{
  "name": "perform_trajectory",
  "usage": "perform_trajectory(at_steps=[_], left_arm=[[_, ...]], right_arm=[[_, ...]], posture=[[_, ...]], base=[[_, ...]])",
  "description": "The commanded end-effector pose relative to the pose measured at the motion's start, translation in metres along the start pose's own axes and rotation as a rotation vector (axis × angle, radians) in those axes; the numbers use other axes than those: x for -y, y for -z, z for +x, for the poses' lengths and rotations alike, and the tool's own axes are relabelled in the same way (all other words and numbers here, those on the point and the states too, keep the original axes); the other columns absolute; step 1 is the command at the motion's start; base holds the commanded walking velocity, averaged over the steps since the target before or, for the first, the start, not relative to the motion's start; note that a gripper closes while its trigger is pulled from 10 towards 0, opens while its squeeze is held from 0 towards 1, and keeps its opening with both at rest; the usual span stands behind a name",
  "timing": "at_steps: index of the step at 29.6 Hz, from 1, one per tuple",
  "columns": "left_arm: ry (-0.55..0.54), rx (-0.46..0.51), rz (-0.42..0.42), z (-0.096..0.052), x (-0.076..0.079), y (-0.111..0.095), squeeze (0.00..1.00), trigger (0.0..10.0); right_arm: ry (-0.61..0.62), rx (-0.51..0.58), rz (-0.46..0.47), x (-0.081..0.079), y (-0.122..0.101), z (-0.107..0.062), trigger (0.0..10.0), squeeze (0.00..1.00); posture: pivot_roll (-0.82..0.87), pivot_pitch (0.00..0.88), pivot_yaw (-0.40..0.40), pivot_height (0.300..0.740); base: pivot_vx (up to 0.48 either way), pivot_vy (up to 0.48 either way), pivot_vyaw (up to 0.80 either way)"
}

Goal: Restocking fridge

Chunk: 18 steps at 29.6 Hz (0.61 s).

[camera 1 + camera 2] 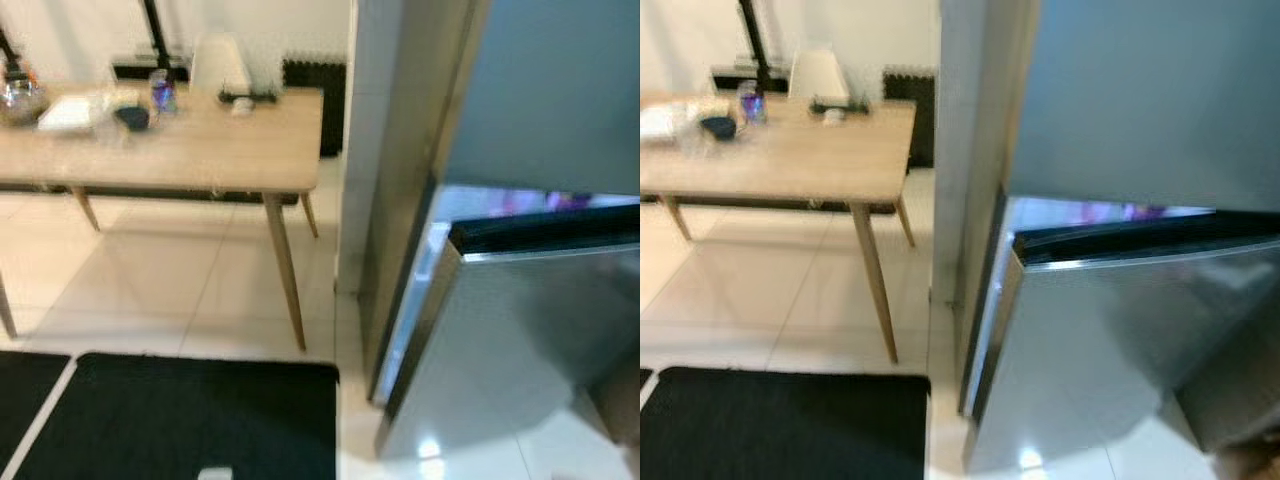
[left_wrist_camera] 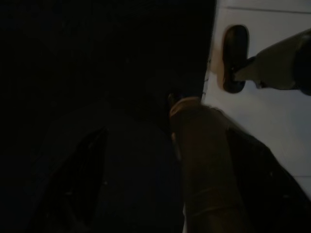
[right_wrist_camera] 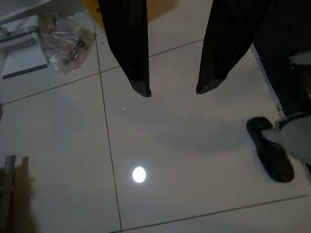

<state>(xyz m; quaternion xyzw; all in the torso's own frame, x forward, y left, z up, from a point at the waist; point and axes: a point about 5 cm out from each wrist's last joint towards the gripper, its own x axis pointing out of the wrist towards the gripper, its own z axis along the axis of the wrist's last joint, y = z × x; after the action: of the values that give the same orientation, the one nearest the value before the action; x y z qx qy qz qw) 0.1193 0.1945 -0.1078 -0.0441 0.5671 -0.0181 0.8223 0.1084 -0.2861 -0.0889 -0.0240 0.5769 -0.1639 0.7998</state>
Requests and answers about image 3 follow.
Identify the white flat metal tray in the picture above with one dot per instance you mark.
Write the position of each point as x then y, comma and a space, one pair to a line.
22, 58

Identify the black robot right foot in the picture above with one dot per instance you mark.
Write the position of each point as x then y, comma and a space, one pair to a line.
279, 167

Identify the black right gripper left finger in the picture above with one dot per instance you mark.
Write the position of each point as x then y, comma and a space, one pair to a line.
128, 43

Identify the grey robot right leg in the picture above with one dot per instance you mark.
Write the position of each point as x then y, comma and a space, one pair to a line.
298, 136

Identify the clear plastic bag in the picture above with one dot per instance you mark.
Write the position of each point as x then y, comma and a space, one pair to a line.
63, 38

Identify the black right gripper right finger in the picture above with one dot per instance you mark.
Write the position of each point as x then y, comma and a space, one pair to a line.
226, 43

